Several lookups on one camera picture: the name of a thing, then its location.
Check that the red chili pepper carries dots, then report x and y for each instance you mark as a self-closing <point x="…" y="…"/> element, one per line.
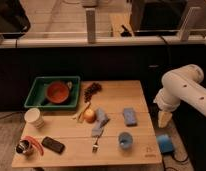
<point x="34" y="142"/>

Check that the bunch of dark grapes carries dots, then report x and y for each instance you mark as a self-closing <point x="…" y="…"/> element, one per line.
<point x="91" y="90"/>

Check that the orange bowl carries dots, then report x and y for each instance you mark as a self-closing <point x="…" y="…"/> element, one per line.
<point x="57" y="92"/>

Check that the small item in bin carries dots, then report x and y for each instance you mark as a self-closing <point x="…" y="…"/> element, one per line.
<point x="70" y="85"/>

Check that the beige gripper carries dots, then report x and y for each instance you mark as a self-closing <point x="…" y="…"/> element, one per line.
<point x="164" y="118"/>

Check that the blue sponge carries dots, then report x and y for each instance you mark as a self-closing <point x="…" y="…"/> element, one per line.
<point x="129" y="117"/>

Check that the black smartphone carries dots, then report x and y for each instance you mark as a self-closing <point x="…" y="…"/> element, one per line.
<point x="53" y="145"/>

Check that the metal fork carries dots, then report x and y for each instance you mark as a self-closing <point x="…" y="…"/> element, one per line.
<point x="95" y="145"/>

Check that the white rail frame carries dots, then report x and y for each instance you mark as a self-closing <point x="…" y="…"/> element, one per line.
<point x="90" y="38"/>

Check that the black box top right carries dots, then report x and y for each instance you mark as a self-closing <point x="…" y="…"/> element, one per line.
<point x="156" y="17"/>

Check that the green plastic bin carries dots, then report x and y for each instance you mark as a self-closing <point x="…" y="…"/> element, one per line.
<point x="36" y="97"/>

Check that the blue-grey towel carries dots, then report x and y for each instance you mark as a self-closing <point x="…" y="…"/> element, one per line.
<point x="101" y="120"/>

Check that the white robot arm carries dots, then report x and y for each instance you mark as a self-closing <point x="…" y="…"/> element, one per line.
<point x="181" y="84"/>

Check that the yellow apple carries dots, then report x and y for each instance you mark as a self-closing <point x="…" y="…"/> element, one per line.
<point x="89" y="116"/>

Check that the white paper cup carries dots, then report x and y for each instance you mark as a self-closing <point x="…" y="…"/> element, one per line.
<point x="33" y="116"/>

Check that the blue plastic cup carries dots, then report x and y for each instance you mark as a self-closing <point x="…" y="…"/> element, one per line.
<point x="125" y="140"/>

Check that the small metal cup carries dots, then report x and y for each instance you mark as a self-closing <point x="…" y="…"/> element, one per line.
<point x="24" y="147"/>

